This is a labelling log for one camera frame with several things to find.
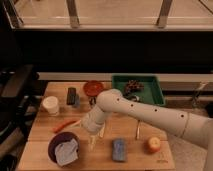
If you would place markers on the purple bowl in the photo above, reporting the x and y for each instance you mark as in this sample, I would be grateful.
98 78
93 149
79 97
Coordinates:
58 139

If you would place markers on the white cup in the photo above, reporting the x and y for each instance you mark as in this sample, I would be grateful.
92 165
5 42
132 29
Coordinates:
51 104

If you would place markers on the orange carrot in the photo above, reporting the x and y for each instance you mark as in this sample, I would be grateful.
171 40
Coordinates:
64 124

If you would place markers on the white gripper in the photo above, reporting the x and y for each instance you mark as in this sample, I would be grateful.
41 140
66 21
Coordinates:
93 122

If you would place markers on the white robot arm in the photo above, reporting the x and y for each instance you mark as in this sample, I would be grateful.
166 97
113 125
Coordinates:
188 126

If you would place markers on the metal fork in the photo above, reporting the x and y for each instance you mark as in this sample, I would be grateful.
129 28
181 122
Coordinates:
137 136

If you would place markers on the light blue towel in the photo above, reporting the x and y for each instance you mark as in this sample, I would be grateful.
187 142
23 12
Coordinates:
66 152

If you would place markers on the black handled utensil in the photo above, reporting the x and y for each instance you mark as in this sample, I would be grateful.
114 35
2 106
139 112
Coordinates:
133 98

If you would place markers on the brown pinecone object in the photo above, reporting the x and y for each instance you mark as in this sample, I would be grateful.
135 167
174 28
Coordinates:
133 86

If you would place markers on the blue sponge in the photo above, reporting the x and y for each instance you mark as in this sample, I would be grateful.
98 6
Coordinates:
119 150

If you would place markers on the green tray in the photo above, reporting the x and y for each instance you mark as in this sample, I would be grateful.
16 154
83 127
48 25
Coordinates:
150 94

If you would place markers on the orange apple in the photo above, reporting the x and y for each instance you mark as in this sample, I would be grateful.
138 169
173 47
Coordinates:
154 144

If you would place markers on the red bowl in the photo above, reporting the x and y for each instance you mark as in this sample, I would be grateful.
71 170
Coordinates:
93 88

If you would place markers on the black chair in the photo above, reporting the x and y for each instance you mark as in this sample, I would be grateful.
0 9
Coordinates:
16 94

